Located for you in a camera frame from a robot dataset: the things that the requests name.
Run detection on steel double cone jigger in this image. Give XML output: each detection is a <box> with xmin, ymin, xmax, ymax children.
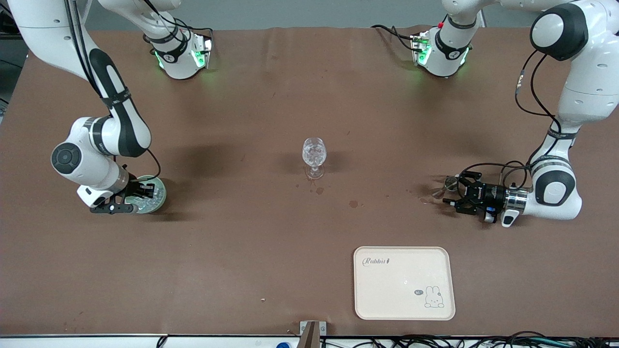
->
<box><xmin>437</xmin><ymin>175</ymin><xmax>460</xmax><ymax>200</ymax></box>

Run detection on clear ice cube heap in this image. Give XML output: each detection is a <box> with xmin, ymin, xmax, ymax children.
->
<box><xmin>131</xmin><ymin>180</ymin><xmax>163</xmax><ymax>211</ymax></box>

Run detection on clear stemmed wine glass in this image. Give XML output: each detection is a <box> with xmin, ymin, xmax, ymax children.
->
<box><xmin>302</xmin><ymin>137</ymin><xmax>328</xmax><ymax>180</ymax></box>

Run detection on clear ice cubes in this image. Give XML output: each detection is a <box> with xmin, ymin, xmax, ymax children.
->
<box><xmin>304</xmin><ymin>143</ymin><xmax>326</xmax><ymax>164</ymax></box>

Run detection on pale green ceramic bowl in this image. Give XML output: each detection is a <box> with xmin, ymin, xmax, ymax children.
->
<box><xmin>124</xmin><ymin>174</ymin><xmax>167</xmax><ymax>215</ymax></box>

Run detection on white rabbit print tray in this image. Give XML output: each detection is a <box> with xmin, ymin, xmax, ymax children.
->
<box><xmin>354</xmin><ymin>246</ymin><xmax>456</xmax><ymax>321</ymax></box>

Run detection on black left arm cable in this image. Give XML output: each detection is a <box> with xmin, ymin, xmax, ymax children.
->
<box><xmin>457</xmin><ymin>48</ymin><xmax>564</xmax><ymax>194</ymax></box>

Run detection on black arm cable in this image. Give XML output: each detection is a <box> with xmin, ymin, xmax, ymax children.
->
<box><xmin>457</xmin><ymin>48</ymin><xmax>564</xmax><ymax>194</ymax></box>
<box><xmin>64</xmin><ymin>0</ymin><xmax>162</xmax><ymax>183</ymax></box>

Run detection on black floor cable bundle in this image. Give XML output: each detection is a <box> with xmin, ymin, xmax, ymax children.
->
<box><xmin>319</xmin><ymin>330</ymin><xmax>619</xmax><ymax>348</ymax></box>

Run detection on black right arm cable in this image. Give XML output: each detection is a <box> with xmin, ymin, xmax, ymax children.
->
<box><xmin>64</xmin><ymin>0</ymin><xmax>162</xmax><ymax>183</ymax></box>

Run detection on black base cable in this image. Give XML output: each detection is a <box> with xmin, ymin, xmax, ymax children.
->
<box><xmin>371</xmin><ymin>24</ymin><xmax>417</xmax><ymax>51</ymax></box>
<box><xmin>174</xmin><ymin>18</ymin><xmax>214</xmax><ymax>35</ymax></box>

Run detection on metal table edge bracket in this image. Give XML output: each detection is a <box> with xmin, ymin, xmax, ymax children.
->
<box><xmin>299</xmin><ymin>320</ymin><xmax>327</xmax><ymax>336</ymax></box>

